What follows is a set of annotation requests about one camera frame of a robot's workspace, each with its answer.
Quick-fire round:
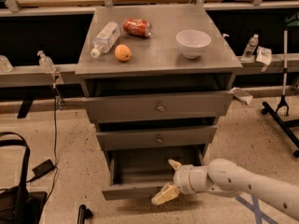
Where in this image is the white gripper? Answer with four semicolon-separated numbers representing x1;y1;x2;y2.
151;159;207;205

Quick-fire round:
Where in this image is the grey bottom drawer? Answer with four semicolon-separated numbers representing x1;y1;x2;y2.
102;145;205;201

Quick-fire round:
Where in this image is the grey drawer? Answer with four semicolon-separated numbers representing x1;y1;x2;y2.
102;145;205;201
96;125;217;150
84;91;233;123

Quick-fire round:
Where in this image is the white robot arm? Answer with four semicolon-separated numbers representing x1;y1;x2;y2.
151;159;299;220

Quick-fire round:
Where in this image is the grey middle drawer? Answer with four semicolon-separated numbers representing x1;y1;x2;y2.
96;125;217;150

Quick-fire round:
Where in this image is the grey top drawer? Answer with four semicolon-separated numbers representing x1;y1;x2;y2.
84;91;233;123

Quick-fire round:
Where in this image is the grey drawer cabinet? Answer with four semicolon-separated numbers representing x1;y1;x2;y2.
75;4;244;185

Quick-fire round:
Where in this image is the blue tape cross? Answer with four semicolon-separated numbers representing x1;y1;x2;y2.
235;196;278;224

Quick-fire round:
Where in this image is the black object bottom edge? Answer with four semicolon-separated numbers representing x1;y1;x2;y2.
77;204;93;224

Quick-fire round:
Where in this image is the white paper box on floor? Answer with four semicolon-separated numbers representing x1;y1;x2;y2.
232;88;253;105

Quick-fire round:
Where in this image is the black stand with pole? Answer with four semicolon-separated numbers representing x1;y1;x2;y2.
261;12;299;158

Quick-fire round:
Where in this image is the black power adapter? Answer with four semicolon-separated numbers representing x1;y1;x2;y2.
33;159;55;177

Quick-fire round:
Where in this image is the orange fruit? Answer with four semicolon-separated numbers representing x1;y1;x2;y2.
114;44;132;62

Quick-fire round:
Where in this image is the white ceramic bowl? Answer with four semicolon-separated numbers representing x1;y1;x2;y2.
176;30;211;59

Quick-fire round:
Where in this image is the white packet on ledge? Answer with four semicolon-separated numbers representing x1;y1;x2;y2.
256;47;272;72

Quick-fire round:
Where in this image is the red soda can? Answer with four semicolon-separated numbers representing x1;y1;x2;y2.
122;18;151;37

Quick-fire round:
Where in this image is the black bag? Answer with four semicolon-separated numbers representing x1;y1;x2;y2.
0;132;47;224

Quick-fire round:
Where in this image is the water bottle on ledge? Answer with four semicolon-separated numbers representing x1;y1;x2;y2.
241;35;259;61

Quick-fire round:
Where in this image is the clear plastic water bottle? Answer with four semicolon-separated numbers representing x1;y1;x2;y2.
91;21;121;58

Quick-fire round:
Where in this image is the clear sanitizer pump bottle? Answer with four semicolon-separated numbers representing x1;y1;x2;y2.
37;50;56;74

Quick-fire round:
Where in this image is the black cable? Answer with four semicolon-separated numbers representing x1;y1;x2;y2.
26;73;64;203

